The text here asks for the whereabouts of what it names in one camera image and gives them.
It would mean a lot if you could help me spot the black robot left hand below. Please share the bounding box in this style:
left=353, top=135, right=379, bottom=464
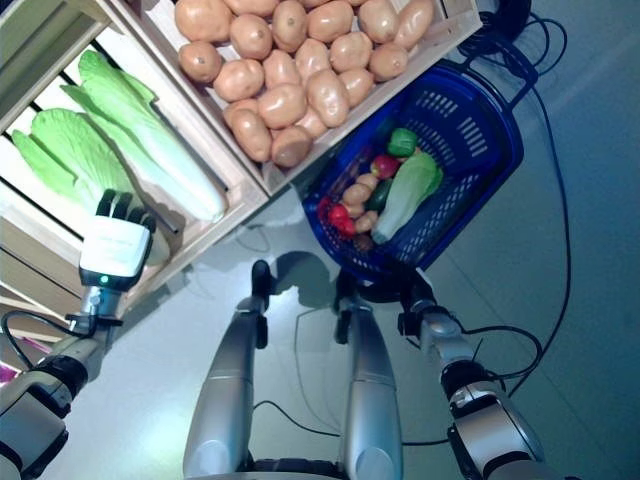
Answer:
left=78, top=188, right=157, bottom=291

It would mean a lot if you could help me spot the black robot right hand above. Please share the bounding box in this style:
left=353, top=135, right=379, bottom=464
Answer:
left=407, top=269, right=439, bottom=314

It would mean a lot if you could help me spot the napa cabbage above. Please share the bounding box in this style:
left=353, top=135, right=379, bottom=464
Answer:
left=10, top=108, right=174, bottom=266
left=59, top=49, right=227, bottom=224
left=372, top=151, right=445, bottom=246

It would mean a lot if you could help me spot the blue plastic shopping basket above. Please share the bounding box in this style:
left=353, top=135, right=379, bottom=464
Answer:
left=302, top=58, right=526, bottom=291

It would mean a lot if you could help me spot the wooden slatted cabbage crate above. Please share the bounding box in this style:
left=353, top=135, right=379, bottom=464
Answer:
left=0, top=0, right=271, bottom=321

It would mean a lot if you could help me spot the dark green cucumber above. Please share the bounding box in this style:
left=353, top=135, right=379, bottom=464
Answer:
left=364, top=178, right=396, bottom=212

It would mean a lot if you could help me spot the red apple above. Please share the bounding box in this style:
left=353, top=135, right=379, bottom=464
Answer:
left=370, top=153, right=401, bottom=180

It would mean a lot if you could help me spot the green bell pepper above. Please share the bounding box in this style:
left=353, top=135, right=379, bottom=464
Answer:
left=386, top=127, right=420, bottom=157

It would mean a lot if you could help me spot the silver robot left leg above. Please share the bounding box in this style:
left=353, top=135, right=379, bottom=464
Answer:
left=182, top=259, right=274, bottom=480

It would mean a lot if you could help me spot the dark robot waist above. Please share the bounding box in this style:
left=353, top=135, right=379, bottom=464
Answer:
left=244, top=457, right=346, bottom=480

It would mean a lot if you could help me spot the wooden potato crate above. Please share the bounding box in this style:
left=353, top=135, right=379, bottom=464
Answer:
left=107, top=0, right=484, bottom=197

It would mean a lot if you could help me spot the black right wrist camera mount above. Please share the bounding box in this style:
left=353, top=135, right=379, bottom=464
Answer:
left=397, top=309, right=425, bottom=341

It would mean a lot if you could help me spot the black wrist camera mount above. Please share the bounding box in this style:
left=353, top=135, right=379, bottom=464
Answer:
left=397, top=309, right=425, bottom=341
left=64, top=310, right=125, bottom=334

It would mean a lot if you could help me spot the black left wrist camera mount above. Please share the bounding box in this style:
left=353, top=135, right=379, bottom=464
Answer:
left=64, top=310, right=125, bottom=334

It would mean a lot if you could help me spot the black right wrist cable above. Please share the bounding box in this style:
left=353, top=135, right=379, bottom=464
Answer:
left=459, top=324, right=545, bottom=392

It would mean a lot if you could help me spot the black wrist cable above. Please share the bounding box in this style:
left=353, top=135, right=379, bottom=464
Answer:
left=0, top=309, right=81, bottom=374
left=459, top=324, right=545, bottom=392

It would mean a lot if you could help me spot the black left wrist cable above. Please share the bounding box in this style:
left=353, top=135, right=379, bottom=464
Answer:
left=0, top=309, right=81, bottom=374

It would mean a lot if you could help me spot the long black floor cable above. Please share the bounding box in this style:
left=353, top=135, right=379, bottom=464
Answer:
left=399, top=14, right=574, bottom=449

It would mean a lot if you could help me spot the black basket handle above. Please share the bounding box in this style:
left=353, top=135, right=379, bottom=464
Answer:
left=458, top=32, right=542, bottom=99

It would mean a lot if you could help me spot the black cable coil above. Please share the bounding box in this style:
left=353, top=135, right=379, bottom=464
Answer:
left=492, top=0, right=535, bottom=39

